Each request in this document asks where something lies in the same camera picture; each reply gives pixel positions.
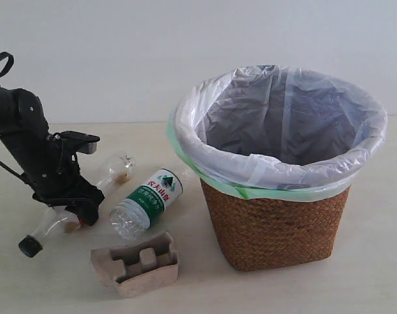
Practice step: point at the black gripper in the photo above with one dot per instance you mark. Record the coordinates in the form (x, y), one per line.
(56, 177)

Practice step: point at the red label clear bottle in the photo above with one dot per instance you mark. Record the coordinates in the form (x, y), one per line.
(114, 172)

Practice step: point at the green label water bottle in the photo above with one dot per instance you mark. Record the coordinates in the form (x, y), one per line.
(136, 213)

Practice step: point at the grey pulp cardboard tray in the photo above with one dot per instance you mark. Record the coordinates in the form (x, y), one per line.
(139, 267)

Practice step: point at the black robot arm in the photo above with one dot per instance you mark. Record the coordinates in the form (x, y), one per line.
(22, 125)

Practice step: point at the woven wicker waste basket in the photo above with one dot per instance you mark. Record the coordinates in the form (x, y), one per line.
(260, 234)

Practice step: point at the white plastic bin liner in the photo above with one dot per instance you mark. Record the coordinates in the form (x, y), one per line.
(275, 132)

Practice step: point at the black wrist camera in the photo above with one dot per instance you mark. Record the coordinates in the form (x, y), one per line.
(75, 141)

